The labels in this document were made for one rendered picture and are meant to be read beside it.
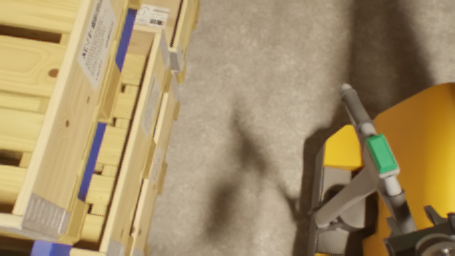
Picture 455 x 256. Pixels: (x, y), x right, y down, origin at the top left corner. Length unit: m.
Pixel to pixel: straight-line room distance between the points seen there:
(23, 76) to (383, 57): 2.09
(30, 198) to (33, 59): 0.45
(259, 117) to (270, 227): 0.61
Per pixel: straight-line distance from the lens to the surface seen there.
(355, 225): 2.00
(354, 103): 1.15
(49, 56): 1.25
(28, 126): 1.19
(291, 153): 2.48
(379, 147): 1.02
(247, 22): 2.81
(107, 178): 1.69
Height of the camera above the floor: 2.35
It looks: 70 degrees down
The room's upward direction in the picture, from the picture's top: straight up
